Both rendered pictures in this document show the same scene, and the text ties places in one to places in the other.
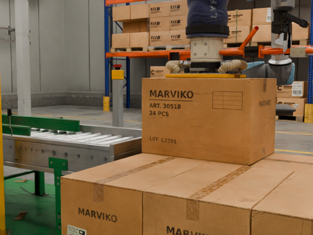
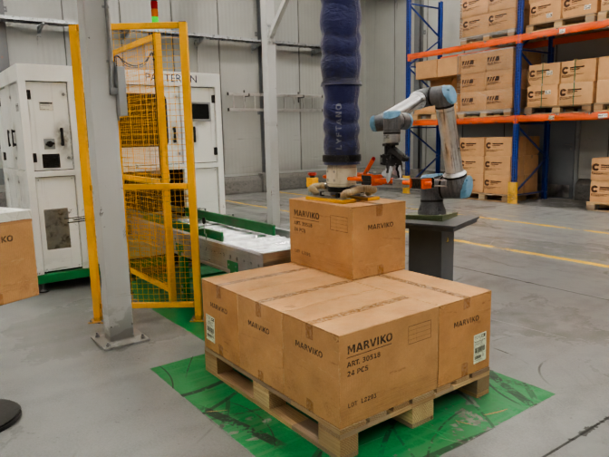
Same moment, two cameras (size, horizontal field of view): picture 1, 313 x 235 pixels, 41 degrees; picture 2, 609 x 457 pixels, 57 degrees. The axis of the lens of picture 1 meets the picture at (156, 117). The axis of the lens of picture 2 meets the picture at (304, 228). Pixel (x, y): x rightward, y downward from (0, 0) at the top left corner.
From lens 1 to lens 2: 1.67 m
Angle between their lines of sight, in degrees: 23
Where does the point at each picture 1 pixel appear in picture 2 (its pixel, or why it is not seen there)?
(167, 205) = (247, 305)
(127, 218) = (231, 312)
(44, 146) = (225, 250)
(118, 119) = not seen: hidden behind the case
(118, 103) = not seen: hidden behind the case
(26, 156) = (215, 257)
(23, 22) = (270, 111)
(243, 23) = (584, 77)
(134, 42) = not seen: hidden behind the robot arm
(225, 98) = (337, 221)
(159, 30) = (471, 91)
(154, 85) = (296, 205)
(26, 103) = (274, 195)
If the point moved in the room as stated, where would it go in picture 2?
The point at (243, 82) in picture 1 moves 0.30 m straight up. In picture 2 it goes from (347, 209) to (346, 153)
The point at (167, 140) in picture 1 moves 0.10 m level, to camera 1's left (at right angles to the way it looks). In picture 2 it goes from (304, 252) to (290, 251)
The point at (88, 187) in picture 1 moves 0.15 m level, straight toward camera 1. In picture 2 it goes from (213, 287) to (202, 296)
